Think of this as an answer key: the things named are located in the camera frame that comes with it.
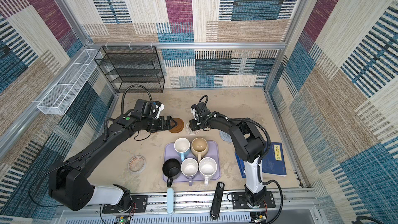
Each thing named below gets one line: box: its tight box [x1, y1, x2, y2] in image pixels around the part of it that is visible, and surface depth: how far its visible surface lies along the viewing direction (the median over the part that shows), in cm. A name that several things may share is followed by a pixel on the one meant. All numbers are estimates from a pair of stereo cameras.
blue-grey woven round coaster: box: [219, 130, 233, 143], surface depth 96 cm
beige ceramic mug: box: [190, 137, 209, 164], surface depth 85 cm
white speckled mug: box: [199, 157, 218, 187], surface depth 84 cm
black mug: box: [162, 158, 181, 188], surface depth 78 cm
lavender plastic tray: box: [162, 140, 221, 183], surface depth 83 cm
